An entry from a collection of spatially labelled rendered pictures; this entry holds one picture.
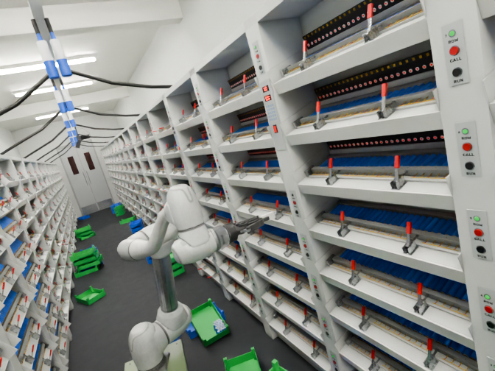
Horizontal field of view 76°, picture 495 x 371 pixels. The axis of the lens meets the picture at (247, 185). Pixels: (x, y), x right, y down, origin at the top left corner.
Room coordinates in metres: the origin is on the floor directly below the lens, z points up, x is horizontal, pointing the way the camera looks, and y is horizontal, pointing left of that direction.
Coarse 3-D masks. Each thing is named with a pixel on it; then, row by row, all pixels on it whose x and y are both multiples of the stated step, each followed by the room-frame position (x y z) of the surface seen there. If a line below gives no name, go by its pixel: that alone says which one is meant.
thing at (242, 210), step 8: (248, 192) 1.93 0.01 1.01; (240, 200) 1.90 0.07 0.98; (240, 208) 1.86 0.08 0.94; (248, 208) 1.79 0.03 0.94; (264, 208) 1.67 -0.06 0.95; (272, 208) 1.62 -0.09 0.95; (248, 216) 1.75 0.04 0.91; (256, 216) 1.65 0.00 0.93; (288, 216) 1.45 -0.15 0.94; (272, 224) 1.53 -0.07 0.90; (280, 224) 1.45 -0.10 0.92; (288, 224) 1.38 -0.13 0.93; (296, 232) 1.35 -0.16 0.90
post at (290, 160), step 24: (264, 24) 1.26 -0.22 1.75; (288, 24) 1.31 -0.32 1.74; (264, 48) 1.25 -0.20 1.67; (288, 48) 1.30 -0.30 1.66; (288, 96) 1.27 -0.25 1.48; (312, 96) 1.33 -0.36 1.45; (288, 144) 1.25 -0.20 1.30; (312, 144) 1.30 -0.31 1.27; (288, 168) 1.28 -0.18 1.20; (288, 192) 1.32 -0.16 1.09; (312, 240) 1.25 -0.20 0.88; (312, 264) 1.28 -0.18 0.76; (312, 288) 1.32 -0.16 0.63; (336, 288) 1.28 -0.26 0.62; (336, 336) 1.25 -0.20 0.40
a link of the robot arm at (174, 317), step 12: (144, 228) 1.59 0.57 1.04; (168, 228) 1.62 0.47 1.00; (168, 240) 1.60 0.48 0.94; (156, 252) 1.57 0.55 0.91; (168, 252) 1.61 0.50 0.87; (156, 264) 1.62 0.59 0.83; (168, 264) 1.64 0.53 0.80; (156, 276) 1.64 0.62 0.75; (168, 276) 1.64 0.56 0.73; (168, 288) 1.65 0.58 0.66; (168, 300) 1.66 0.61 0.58; (168, 312) 1.68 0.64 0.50; (180, 312) 1.70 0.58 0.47; (168, 324) 1.66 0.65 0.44; (180, 324) 1.70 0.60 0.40; (168, 336) 1.64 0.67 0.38
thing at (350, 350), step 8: (344, 336) 1.27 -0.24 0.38; (352, 336) 1.26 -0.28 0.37; (336, 344) 1.24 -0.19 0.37; (344, 344) 1.26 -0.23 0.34; (352, 344) 1.25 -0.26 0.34; (360, 344) 1.21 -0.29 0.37; (368, 344) 1.19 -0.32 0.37; (344, 352) 1.23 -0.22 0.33; (352, 352) 1.21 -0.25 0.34; (360, 352) 1.19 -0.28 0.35; (368, 352) 1.18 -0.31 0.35; (376, 352) 1.14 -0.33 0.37; (384, 352) 1.13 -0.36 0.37; (352, 360) 1.18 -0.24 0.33; (360, 360) 1.16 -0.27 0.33; (368, 360) 1.15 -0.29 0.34; (376, 360) 1.13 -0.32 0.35; (384, 360) 1.10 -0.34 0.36; (392, 360) 1.08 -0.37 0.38; (360, 368) 1.14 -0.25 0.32; (368, 368) 1.09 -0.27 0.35; (376, 368) 1.09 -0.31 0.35; (384, 368) 1.08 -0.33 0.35; (392, 368) 1.07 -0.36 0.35; (400, 368) 1.03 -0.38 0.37; (408, 368) 1.02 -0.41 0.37
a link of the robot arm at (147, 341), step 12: (144, 324) 1.62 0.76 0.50; (156, 324) 1.67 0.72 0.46; (132, 336) 1.57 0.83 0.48; (144, 336) 1.56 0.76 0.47; (156, 336) 1.59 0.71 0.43; (132, 348) 1.55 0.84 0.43; (144, 348) 1.54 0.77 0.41; (156, 348) 1.58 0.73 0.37; (144, 360) 1.53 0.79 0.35; (156, 360) 1.56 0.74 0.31
